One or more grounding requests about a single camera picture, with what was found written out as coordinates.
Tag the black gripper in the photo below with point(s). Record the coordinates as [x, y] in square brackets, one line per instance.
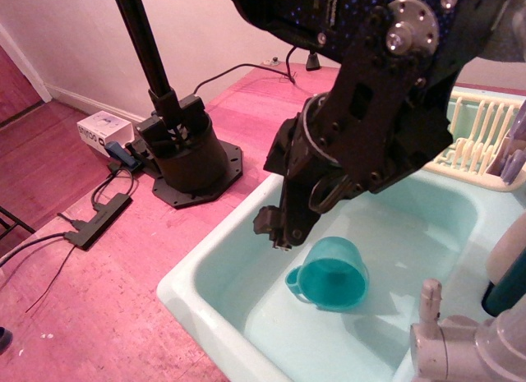
[313, 182]

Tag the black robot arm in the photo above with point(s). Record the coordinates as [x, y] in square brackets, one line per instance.
[385, 116]

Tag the teal plastic cup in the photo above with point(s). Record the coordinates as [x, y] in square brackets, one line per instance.
[333, 276]

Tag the light teal toy sink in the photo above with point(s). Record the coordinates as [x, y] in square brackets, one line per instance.
[229, 293]

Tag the black table clamp foot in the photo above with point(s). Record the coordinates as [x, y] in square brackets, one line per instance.
[313, 63]

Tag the black usb hub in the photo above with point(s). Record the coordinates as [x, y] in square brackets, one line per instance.
[88, 232]

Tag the white cardboard box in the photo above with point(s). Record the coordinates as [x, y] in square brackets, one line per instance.
[100, 128]

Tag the white toy faucet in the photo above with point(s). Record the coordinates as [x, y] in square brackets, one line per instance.
[461, 349]

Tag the cream dish drying rack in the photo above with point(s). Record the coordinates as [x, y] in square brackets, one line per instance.
[479, 123]

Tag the cream and teal bottle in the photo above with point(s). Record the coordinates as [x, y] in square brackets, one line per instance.
[505, 268]

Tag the lavender utensils in rack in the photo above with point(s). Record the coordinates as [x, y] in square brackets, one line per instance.
[510, 160]

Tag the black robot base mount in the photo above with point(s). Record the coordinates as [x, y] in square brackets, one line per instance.
[176, 144]

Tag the blue clamp handle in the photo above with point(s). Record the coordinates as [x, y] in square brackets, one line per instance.
[117, 152]

